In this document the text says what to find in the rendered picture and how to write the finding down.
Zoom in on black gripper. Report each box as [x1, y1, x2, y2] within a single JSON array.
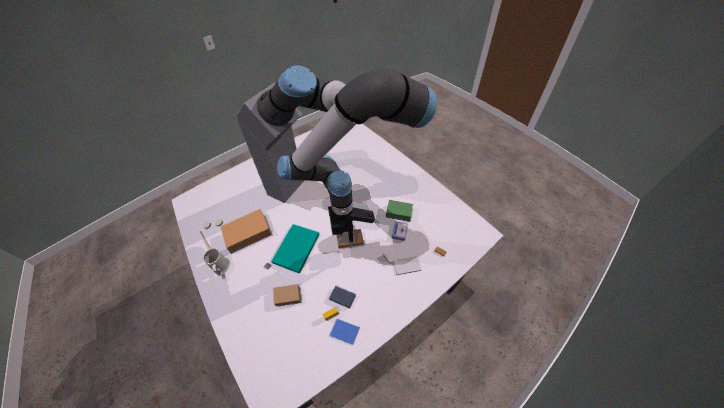
[[328, 206, 353, 248]]

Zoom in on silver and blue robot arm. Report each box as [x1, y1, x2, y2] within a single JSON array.
[[257, 66, 437, 223]]

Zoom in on small yellow block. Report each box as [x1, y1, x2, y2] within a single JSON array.
[[323, 307, 339, 321]]

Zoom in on blue flat square pad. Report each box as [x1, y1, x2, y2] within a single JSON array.
[[330, 319, 360, 345]]

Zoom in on grey mug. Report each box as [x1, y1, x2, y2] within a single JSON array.
[[203, 248, 227, 276]]

